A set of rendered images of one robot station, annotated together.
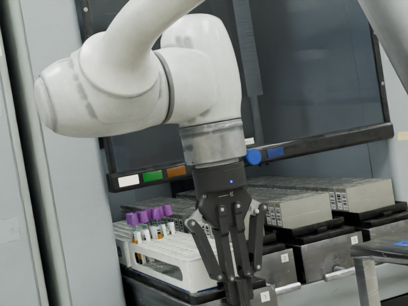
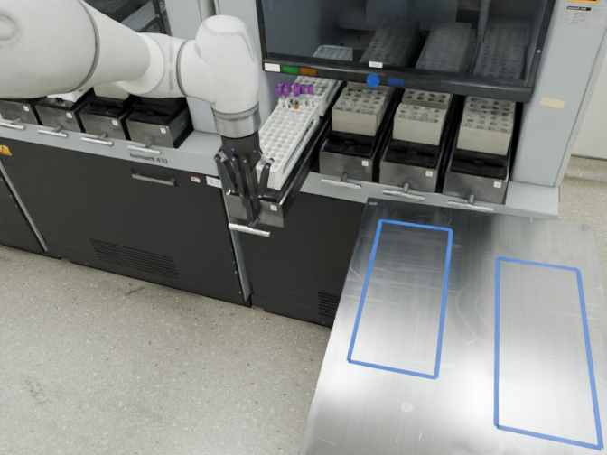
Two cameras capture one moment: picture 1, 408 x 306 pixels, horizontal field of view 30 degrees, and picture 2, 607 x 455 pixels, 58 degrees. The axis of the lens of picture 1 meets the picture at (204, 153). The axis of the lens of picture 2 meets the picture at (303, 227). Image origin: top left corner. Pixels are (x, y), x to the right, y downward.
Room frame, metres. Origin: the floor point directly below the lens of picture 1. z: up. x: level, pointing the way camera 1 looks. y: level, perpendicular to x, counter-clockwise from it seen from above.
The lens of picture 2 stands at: (0.52, -0.74, 1.59)
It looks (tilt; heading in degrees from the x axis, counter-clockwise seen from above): 44 degrees down; 45
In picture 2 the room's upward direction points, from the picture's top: 4 degrees counter-clockwise
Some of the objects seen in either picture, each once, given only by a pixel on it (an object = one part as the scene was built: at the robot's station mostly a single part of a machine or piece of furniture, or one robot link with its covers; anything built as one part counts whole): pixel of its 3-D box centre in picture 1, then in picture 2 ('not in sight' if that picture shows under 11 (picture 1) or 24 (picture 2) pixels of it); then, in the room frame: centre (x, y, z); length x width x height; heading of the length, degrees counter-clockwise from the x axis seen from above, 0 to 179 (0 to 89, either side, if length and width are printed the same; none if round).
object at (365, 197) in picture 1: (368, 198); (483, 138); (1.55, -0.32, 0.85); 0.12 x 0.02 x 0.06; 112
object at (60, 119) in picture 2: not in sight; (119, 65); (1.31, 0.85, 0.78); 0.73 x 0.14 x 0.09; 23
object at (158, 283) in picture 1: (162, 282); (301, 131); (1.39, 0.11, 0.78); 0.73 x 0.14 x 0.09; 23
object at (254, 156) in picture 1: (253, 156); (373, 80); (1.42, -0.09, 0.98); 0.03 x 0.01 x 0.03; 113
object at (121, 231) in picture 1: (127, 244); (322, 79); (1.56, 0.18, 0.83); 0.30 x 0.10 x 0.06; 23
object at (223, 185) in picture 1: (222, 195); (241, 147); (1.08, -0.02, 0.96); 0.08 x 0.07 x 0.09; 113
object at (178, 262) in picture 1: (184, 262); (281, 142); (1.26, 0.06, 0.83); 0.30 x 0.10 x 0.06; 23
